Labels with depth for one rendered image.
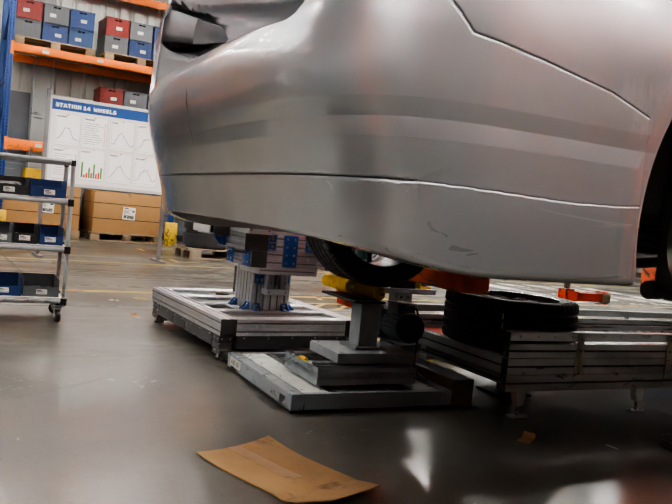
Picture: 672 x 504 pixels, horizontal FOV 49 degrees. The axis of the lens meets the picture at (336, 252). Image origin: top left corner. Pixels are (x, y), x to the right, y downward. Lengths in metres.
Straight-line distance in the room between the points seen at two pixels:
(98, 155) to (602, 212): 8.25
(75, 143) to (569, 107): 8.22
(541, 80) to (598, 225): 0.31
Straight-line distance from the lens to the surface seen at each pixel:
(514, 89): 1.41
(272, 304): 4.38
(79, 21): 13.16
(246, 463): 2.49
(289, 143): 1.52
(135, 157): 9.53
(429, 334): 3.86
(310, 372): 3.27
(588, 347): 3.68
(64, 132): 9.36
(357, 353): 3.31
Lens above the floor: 0.83
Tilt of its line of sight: 3 degrees down
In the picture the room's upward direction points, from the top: 5 degrees clockwise
